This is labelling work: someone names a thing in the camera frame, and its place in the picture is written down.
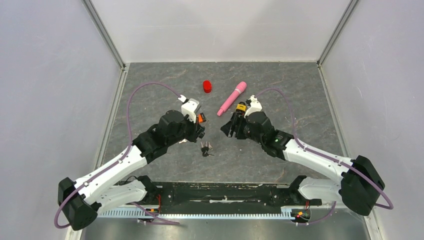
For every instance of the red plastic cap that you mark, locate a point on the red plastic cap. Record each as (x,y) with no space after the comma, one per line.
(207,86)

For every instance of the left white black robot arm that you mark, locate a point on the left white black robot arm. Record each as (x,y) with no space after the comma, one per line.
(83,199)

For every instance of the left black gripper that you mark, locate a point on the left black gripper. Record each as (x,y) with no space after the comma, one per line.
(197,130)

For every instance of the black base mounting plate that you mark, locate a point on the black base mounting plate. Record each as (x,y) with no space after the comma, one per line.
(176,193)

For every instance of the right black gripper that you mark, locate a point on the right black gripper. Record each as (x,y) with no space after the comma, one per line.
(235,124)

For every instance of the white slotted cable duct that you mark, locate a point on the white slotted cable duct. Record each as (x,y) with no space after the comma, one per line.
(137,213)

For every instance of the orange black padlock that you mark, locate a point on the orange black padlock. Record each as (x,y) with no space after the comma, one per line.
(201,118)

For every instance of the yellow black padlock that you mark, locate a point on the yellow black padlock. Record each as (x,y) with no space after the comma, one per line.
(241,107)

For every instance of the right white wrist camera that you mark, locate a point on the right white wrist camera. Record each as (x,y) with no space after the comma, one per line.
(253,105)

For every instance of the black-head key bunch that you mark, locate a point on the black-head key bunch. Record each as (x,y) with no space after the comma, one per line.
(205,148)

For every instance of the pink cylindrical wand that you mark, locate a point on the pink cylindrical wand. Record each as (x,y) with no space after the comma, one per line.
(239,89)

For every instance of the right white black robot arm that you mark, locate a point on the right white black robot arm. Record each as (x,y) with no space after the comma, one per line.
(355,182)

